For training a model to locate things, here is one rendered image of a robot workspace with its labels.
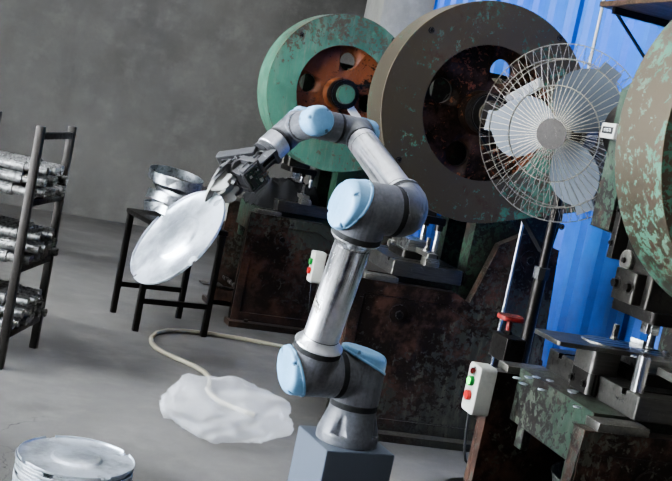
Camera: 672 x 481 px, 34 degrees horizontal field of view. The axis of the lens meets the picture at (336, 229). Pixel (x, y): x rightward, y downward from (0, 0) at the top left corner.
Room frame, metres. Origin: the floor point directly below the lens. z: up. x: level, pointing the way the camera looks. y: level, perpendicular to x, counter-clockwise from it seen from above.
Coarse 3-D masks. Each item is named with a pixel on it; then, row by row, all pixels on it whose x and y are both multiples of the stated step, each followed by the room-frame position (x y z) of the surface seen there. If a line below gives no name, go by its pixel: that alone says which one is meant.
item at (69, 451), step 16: (32, 448) 2.63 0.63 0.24; (48, 448) 2.65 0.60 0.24; (64, 448) 2.66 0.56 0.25; (80, 448) 2.68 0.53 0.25; (96, 448) 2.72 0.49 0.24; (112, 448) 2.75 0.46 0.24; (32, 464) 2.52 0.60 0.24; (48, 464) 2.54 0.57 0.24; (64, 464) 2.56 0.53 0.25; (80, 464) 2.57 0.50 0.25; (96, 464) 2.60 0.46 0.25; (112, 464) 2.63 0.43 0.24; (128, 464) 2.65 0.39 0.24; (96, 480) 2.51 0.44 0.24
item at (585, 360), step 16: (544, 336) 2.70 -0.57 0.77; (560, 336) 2.70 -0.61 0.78; (576, 336) 2.76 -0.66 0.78; (592, 336) 2.78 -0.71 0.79; (576, 352) 2.76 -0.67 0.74; (592, 352) 2.70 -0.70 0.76; (608, 352) 2.67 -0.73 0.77; (624, 352) 2.68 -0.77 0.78; (640, 352) 2.71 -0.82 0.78; (576, 368) 2.75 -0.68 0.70; (592, 368) 2.69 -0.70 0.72; (608, 368) 2.70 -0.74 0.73; (576, 384) 2.73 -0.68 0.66; (592, 384) 2.69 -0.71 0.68
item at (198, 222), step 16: (176, 208) 2.73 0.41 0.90; (192, 208) 2.69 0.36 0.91; (208, 208) 2.64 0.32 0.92; (224, 208) 2.59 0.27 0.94; (160, 224) 2.72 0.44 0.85; (176, 224) 2.66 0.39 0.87; (192, 224) 2.62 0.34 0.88; (208, 224) 2.59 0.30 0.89; (144, 240) 2.71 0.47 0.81; (160, 240) 2.65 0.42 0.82; (176, 240) 2.61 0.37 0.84; (192, 240) 2.58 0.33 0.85; (208, 240) 2.54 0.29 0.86; (144, 256) 2.65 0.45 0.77; (160, 256) 2.61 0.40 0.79; (176, 256) 2.57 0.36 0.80; (144, 272) 2.60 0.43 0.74; (160, 272) 2.56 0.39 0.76; (176, 272) 2.52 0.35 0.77
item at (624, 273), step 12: (624, 252) 2.81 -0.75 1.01; (624, 264) 2.80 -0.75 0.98; (636, 264) 2.77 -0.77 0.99; (624, 276) 2.75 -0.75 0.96; (636, 276) 2.71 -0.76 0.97; (648, 276) 2.71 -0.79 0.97; (612, 288) 2.79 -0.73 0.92; (624, 288) 2.72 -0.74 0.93; (636, 288) 2.70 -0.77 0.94; (648, 288) 2.70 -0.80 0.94; (660, 288) 2.70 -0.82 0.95; (624, 300) 2.73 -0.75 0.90; (636, 300) 2.71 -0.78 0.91; (648, 300) 2.69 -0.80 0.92; (660, 300) 2.70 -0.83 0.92; (660, 312) 2.70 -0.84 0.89
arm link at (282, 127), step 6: (294, 108) 2.81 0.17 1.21; (300, 108) 2.80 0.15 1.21; (288, 114) 2.79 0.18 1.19; (282, 120) 2.78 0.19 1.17; (288, 120) 2.75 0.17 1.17; (276, 126) 2.77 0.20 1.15; (282, 126) 2.76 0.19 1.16; (288, 126) 2.84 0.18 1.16; (282, 132) 2.75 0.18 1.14; (288, 132) 2.75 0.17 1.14; (288, 138) 2.75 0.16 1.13; (294, 138) 2.76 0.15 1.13; (294, 144) 2.77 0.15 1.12
